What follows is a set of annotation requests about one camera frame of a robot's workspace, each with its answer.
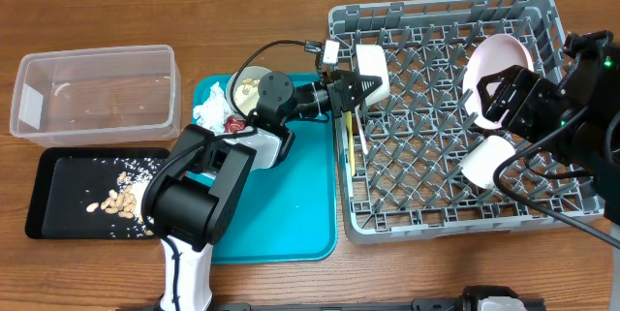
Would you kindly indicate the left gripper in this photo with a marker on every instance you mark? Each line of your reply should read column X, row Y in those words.
column 340, row 83

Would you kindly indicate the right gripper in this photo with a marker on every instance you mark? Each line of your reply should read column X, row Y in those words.
column 517, row 93

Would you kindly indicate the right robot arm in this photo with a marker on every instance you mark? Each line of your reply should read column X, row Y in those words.
column 575, row 120

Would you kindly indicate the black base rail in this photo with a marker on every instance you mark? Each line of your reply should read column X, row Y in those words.
column 473, row 298

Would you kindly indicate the clear plastic bin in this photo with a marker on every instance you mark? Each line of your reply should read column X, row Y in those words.
column 97, row 96

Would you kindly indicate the pink round plate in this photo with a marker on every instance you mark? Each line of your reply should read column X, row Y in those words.
column 493, row 55

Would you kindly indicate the green bowl with nuts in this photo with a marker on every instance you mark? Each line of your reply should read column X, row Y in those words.
column 371, row 61

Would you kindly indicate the yellow plastic spoon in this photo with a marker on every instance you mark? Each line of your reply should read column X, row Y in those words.
column 351, row 142

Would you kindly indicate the teal plastic tray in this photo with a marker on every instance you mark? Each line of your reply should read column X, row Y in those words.
column 287, row 213

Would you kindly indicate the grey bowl with rice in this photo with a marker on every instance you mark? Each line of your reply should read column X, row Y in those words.
column 243, row 94

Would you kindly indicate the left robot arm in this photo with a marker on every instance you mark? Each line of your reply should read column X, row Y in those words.
column 191, row 200

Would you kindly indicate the black plastic tray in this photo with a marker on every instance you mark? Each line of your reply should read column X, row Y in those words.
column 91, row 192

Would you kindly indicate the red snack wrapper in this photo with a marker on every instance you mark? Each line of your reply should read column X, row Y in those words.
column 234, row 124

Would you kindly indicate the crumpled white napkin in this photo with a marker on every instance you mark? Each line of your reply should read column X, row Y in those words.
column 214, row 112

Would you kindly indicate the grey dishwasher rack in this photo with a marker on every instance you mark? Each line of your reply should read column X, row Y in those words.
column 410, row 185

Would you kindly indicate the white cup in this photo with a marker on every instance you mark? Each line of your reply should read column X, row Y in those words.
column 480, row 164

